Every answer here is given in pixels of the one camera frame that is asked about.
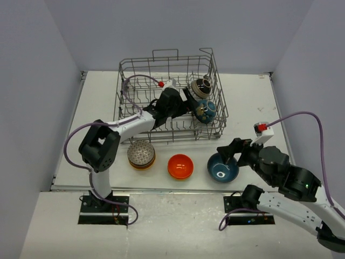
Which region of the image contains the mint green bowl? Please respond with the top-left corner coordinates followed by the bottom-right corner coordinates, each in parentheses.
top-left (129, 159), bottom-right (155, 165)

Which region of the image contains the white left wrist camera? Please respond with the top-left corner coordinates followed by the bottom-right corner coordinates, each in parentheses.
top-left (158, 79), bottom-right (176, 90)

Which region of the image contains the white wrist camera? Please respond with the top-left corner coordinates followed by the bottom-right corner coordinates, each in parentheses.
top-left (158, 79), bottom-right (176, 90)
top-left (251, 122), bottom-right (274, 145)

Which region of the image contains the right aluminium table rail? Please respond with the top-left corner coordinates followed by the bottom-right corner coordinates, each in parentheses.
top-left (268, 71), bottom-right (295, 165)

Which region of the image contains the black striped bowl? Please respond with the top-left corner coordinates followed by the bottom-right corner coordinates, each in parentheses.
top-left (191, 78), bottom-right (212, 99)

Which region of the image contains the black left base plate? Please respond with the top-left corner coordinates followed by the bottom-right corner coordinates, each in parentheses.
top-left (78, 193), bottom-right (129, 226)

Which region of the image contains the brown patterned white bowl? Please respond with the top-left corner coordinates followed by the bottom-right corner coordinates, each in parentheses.
top-left (127, 140), bottom-right (155, 163)

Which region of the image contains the grey wire dish rack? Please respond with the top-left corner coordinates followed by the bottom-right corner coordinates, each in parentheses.
top-left (113, 47), bottom-right (229, 142)

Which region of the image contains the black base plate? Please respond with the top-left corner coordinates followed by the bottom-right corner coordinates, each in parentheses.
top-left (78, 193), bottom-right (129, 226)
top-left (222, 193), bottom-right (275, 226)

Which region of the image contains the orange bowl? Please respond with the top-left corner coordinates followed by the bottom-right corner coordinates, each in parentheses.
top-left (169, 172), bottom-right (192, 181)
top-left (167, 154), bottom-right (194, 174)

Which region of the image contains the dark blue glazed bowl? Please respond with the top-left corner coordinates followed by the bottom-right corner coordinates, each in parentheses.
top-left (207, 153), bottom-right (239, 183)

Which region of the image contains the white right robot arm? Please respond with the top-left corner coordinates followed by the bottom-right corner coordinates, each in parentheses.
top-left (217, 138), bottom-right (344, 253)

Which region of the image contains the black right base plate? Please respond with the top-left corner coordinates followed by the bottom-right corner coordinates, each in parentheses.
top-left (222, 193), bottom-right (275, 226)

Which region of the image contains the yellow ribbed bowl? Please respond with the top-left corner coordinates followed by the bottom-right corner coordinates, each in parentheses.
top-left (130, 162), bottom-right (154, 171)

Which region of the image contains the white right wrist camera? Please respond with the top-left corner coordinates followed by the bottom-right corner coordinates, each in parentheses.
top-left (251, 122), bottom-right (274, 145)

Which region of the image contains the blue floral bowl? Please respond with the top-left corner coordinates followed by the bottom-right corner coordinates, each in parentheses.
top-left (195, 99), bottom-right (217, 124)

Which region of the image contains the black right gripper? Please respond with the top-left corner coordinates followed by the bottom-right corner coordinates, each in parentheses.
top-left (216, 135), bottom-right (274, 185)

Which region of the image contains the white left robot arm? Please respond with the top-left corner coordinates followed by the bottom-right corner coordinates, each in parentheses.
top-left (79, 87), bottom-right (198, 212)

